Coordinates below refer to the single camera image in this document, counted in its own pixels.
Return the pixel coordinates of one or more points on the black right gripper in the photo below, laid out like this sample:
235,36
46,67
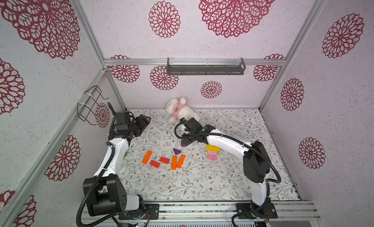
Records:
188,132

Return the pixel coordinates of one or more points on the orange long block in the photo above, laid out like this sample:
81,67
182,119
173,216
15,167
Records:
147,157
174,162
181,161

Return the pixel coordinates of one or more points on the red block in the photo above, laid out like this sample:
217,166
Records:
164,160
154,164

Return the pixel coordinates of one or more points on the right orange long block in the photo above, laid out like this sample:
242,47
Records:
181,161

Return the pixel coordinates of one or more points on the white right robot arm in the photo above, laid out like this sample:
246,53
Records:
257,166

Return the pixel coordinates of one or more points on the left red block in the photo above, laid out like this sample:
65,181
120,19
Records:
154,164

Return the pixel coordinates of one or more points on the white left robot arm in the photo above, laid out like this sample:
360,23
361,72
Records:
105,195

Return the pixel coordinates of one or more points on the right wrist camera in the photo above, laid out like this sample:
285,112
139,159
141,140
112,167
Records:
191,125

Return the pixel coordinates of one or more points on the middle orange long block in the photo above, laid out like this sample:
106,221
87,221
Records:
174,162

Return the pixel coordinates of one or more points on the right red block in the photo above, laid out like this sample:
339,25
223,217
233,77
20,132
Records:
164,160

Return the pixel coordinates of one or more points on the magenta pink block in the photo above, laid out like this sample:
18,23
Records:
212,157

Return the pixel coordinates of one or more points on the white teddy bear pink shirt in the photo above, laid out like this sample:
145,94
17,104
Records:
178,109

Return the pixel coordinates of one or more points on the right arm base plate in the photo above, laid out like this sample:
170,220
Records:
246,211

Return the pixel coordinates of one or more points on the black wire wall rack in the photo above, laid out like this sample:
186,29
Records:
85,108

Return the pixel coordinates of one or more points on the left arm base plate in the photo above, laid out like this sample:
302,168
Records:
150,212

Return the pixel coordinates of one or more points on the grey wall shelf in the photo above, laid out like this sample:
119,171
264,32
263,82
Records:
206,69

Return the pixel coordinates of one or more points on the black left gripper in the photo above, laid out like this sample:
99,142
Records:
142,121

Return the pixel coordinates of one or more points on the left orange long block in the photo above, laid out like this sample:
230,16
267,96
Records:
147,157

